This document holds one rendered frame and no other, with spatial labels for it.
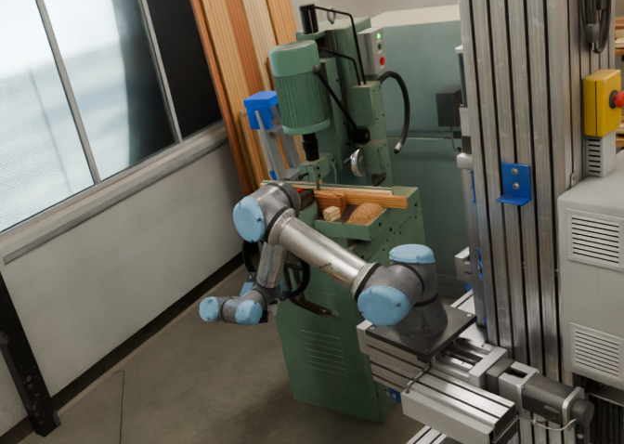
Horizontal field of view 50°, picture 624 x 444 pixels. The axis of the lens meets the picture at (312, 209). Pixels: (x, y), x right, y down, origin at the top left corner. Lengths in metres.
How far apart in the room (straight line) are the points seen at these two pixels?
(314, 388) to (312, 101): 1.23
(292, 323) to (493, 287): 1.13
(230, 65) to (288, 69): 1.55
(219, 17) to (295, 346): 1.93
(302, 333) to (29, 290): 1.25
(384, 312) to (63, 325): 2.03
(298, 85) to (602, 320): 1.29
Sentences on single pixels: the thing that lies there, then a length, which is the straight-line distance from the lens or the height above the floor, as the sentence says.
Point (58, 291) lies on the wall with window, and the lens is 3.35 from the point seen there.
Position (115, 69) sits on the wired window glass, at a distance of 3.62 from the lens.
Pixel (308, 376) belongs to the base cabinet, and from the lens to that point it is 2.92.
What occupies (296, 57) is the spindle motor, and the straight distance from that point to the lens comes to 2.37.
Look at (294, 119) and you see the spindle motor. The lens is 2.43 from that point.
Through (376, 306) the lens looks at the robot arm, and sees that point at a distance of 1.68.
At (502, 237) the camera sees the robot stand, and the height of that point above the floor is 1.07.
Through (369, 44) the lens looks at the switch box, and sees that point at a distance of 2.61.
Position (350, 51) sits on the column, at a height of 1.43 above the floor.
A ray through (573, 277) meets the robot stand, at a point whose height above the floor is 1.04.
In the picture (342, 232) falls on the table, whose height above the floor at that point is 0.86.
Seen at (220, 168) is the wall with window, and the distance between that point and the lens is 4.07.
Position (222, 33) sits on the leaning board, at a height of 1.42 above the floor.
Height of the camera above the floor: 1.87
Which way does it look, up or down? 22 degrees down
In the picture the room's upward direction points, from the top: 11 degrees counter-clockwise
